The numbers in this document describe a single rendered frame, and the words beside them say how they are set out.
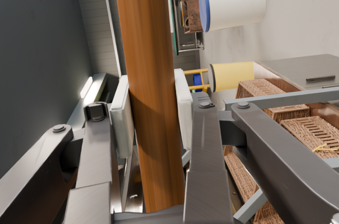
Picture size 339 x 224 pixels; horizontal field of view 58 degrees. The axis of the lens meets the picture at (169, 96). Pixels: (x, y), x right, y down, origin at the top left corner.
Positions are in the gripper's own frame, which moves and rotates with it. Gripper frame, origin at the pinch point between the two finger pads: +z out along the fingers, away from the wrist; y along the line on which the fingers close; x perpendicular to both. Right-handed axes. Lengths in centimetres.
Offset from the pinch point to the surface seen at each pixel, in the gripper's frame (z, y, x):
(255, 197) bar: 40, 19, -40
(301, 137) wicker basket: 73, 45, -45
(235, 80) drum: 330, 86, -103
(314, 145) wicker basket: 68, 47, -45
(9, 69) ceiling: 381, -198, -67
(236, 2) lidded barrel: 309, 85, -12
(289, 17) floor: 251, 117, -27
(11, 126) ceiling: 345, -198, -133
